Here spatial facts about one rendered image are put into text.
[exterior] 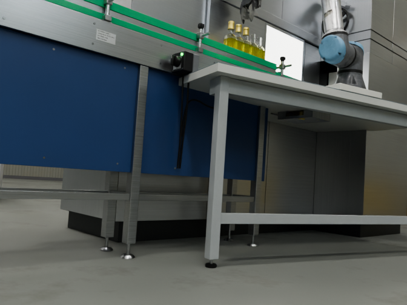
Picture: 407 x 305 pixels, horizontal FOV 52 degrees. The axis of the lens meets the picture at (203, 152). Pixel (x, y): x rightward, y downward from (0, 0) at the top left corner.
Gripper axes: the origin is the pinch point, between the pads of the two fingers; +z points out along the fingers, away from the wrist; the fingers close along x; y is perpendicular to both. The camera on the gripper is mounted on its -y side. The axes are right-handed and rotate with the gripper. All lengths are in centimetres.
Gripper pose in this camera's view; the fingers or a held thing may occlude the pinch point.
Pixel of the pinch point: (246, 20)
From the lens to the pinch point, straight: 239.6
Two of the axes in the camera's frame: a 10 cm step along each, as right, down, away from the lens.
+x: -6.6, 0.0, 7.5
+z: -0.7, 10.0, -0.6
